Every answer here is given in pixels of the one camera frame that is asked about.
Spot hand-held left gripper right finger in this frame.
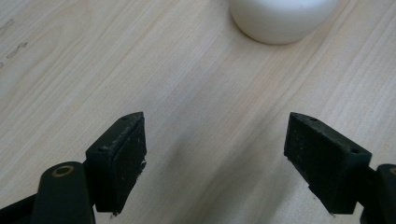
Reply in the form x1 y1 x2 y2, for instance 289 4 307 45
283 112 373 216

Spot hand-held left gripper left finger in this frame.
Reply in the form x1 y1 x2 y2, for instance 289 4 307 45
85 111 148 217

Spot white round container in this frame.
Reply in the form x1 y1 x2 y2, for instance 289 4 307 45
229 0 341 46

